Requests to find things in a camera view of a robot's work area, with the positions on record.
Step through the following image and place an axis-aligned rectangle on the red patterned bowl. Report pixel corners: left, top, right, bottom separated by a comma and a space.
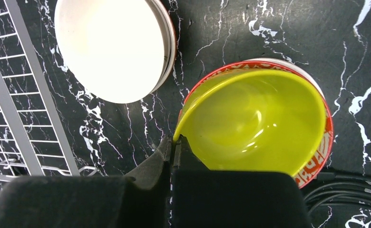
180, 60, 334, 189

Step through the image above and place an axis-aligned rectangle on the white striped bottom bowl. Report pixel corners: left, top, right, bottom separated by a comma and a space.
247, 57, 325, 97

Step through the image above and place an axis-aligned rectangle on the beige ceramic bowl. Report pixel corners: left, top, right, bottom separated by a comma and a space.
54, 0, 165, 104

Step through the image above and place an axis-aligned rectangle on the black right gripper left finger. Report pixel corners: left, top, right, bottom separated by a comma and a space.
0, 136, 172, 228

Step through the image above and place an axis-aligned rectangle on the white wire dish rack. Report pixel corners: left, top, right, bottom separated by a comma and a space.
0, 0, 98, 192

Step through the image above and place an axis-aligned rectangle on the white ceramic bowl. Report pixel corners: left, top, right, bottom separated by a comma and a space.
146, 0, 177, 93

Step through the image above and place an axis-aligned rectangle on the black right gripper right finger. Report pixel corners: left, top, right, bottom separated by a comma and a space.
171, 136, 311, 228

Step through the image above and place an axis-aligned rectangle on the coiled black cable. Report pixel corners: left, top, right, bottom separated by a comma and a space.
303, 167, 371, 218

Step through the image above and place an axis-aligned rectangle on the yellow-green plastic bowl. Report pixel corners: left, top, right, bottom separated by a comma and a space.
173, 69, 326, 176

